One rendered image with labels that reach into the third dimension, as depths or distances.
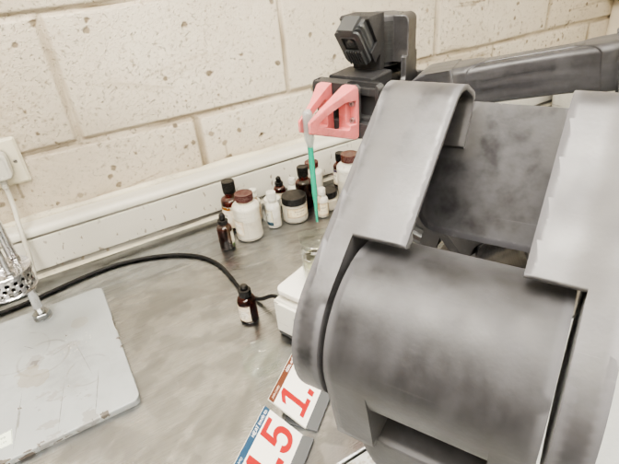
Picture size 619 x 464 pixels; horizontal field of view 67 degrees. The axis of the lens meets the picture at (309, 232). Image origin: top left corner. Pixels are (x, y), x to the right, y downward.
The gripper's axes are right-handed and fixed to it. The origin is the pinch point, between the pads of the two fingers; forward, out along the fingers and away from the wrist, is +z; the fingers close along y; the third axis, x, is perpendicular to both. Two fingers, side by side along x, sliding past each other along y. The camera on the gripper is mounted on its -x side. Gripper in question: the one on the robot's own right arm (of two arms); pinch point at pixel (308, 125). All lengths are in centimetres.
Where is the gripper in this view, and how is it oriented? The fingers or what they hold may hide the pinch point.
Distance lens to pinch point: 57.1
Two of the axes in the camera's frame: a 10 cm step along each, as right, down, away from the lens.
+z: -6.1, 4.6, -6.5
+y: 7.9, 2.7, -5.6
